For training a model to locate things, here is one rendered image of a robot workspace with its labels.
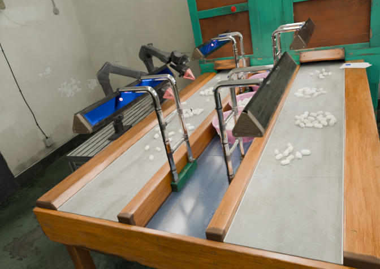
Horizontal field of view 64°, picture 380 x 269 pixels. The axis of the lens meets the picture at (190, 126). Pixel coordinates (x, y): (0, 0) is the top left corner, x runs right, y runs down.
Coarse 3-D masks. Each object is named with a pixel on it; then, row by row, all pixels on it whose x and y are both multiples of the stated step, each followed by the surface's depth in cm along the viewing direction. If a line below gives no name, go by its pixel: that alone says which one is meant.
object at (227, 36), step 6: (222, 36) 203; (228, 36) 186; (240, 36) 198; (234, 42) 186; (240, 42) 200; (234, 48) 187; (240, 48) 202; (234, 54) 190; (246, 66) 206; (240, 78) 195; (246, 78) 209; (240, 90) 198; (246, 90) 212
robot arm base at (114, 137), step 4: (116, 124) 191; (120, 124) 193; (116, 128) 192; (120, 128) 193; (124, 128) 198; (128, 128) 199; (116, 132) 194; (120, 132) 193; (124, 132) 195; (112, 136) 191; (116, 136) 190
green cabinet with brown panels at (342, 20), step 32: (192, 0) 243; (224, 0) 233; (256, 0) 223; (288, 0) 214; (320, 0) 207; (352, 0) 200; (256, 32) 233; (288, 32) 223; (320, 32) 216; (352, 32) 207
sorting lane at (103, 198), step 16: (192, 96) 216; (208, 96) 209; (224, 96) 202; (208, 112) 180; (176, 128) 167; (144, 144) 156; (160, 144) 152; (128, 160) 142; (144, 160) 139; (160, 160) 136; (96, 176) 134; (112, 176) 131; (128, 176) 129; (144, 176) 126; (80, 192) 124; (96, 192) 122; (112, 192) 120; (128, 192) 117; (64, 208) 116; (80, 208) 114; (96, 208) 112; (112, 208) 110
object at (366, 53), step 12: (360, 48) 209; (372, 48) 205; (252, 60) 243; (264, 60) 240; (324, 60) 235; (336, 60) 228; (372, 60) 209; (204, 72) 266; (216, 72) 261; (228, 72) 258; (372, 72) 212; (372, 84) 218; (372, 96) 221
